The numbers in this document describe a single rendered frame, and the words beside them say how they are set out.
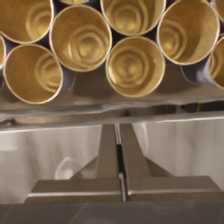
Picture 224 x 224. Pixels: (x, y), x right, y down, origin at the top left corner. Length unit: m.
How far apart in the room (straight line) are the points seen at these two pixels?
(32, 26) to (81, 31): 0.07
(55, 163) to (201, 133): 0.27
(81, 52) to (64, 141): 0.15
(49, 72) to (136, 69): 0.14
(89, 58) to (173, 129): 0.19
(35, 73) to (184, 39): 0.24
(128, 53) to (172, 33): 0.07
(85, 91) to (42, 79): 0.07
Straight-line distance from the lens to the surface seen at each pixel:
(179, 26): 0.30
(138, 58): 0.27
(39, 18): 0.30
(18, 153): 0.34
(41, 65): 0.29
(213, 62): 0.32
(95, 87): 0.28
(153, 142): 0.30
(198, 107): 1.19
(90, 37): 0.28
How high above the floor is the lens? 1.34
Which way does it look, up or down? 77 degrees down
